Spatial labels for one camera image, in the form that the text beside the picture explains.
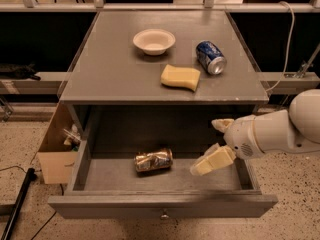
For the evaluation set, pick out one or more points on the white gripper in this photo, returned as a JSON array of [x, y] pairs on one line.
[[238, 136]]

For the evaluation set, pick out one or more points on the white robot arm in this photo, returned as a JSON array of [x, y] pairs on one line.
[[292, 130]]

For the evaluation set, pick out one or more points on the blue soda can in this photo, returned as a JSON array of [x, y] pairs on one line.
[[210, 57]]

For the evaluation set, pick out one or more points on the grey open top drawer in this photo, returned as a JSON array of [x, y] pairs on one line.
[[105, 184]]

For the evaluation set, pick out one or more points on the yellow sponge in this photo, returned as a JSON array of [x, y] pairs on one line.
[[180, 77]]

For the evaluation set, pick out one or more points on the grey wooden cabinet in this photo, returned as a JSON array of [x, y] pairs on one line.
[[118, 79]]

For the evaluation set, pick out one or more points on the white paper bowl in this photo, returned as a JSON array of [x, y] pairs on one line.
[[154, 42]]

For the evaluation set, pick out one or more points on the plastic trash in box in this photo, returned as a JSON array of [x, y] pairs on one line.
[[72, 137]]

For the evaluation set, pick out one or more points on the cardboard box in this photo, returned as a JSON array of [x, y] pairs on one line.
[[55, 157]]

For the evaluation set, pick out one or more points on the black floor pole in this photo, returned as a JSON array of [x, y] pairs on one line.
[[14, 209]]

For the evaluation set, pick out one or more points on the black object on ledge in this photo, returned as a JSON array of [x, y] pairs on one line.
[[17, 71]]

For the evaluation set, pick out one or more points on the metal railing frame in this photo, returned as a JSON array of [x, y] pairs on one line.
[[99, 5]]

